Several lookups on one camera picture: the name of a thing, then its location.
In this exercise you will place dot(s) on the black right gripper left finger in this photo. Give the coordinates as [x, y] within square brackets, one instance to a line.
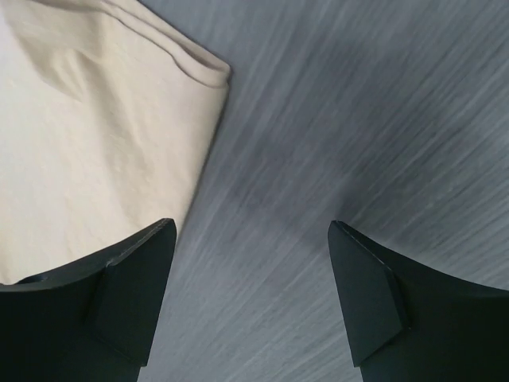
[93, 319]

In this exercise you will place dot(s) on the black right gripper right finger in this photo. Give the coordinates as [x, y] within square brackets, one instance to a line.
[408, 322]

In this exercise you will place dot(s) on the beige t shirt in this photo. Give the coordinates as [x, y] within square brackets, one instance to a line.
[107, 117]

